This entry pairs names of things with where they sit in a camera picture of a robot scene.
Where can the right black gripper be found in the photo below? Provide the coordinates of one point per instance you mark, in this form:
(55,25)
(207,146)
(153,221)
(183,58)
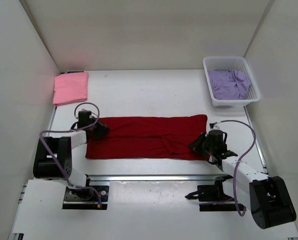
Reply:
(196,146)

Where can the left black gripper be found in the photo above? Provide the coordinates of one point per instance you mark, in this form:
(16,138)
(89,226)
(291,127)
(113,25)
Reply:
(102,130)

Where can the red t shirt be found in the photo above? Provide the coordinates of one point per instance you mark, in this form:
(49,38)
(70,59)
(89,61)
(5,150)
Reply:
(136,137)

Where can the pink t shirt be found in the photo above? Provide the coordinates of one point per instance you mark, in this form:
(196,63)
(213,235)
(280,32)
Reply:
(70,88)

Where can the lavender t shirt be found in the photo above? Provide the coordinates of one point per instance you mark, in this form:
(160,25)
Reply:
(230,85)

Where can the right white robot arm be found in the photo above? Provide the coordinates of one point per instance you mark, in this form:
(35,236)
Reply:
(241,187)

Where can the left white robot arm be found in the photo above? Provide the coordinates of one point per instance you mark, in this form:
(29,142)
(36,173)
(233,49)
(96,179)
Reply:
(53,158)

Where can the white plastic basket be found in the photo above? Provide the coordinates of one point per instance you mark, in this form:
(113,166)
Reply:
(224,64)

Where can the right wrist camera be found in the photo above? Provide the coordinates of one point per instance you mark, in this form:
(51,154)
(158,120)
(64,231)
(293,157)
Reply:
(214,126)

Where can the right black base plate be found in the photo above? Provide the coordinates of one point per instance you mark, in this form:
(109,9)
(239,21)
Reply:
(212,198)

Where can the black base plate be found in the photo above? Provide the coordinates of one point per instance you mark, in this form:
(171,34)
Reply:
(82,199)
(212,198)

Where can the aluminium rail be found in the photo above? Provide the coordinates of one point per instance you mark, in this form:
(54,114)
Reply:
(153,178)

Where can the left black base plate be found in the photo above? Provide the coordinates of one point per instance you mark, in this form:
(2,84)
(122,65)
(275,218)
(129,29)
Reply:
(82,199)

